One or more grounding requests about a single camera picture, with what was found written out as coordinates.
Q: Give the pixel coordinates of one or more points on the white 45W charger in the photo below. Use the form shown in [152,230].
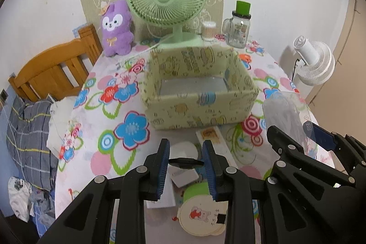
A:
[166,200]

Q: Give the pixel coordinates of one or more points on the black car key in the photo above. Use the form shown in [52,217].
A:
[186,163]

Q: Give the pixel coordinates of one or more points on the white standing fan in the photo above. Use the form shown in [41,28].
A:
[319,61]

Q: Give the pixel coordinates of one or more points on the white remote control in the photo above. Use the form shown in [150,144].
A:
[214,135]

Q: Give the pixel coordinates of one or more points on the glass mug jar green lid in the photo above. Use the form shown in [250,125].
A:
[236,28]

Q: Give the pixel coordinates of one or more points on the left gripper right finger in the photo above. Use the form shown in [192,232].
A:
[228,184]

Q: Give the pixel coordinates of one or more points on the cotton swab container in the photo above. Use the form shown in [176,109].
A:
[208,30]

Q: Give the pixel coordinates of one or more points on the clear box of floss picks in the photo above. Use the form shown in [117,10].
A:
[288,111]

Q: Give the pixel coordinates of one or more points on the purple plush toy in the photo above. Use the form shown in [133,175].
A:
[115,22]

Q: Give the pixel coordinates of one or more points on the floral tablecloth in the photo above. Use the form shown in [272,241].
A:
[109,134]

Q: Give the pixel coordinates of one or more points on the crumpled clothes on floor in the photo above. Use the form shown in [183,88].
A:
[27,203]

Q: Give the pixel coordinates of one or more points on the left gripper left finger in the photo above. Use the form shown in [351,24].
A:
[88,219]

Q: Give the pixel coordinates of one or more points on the white square power adapter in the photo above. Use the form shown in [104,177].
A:
[182,177]

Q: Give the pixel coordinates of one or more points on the grey plaid blanket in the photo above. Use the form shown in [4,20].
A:
[26,139]

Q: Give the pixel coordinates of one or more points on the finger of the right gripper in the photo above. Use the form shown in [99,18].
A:
[349,151]
[307,201]

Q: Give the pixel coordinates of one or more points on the yellow cartoon fabric storage box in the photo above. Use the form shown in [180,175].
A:
[197,86]

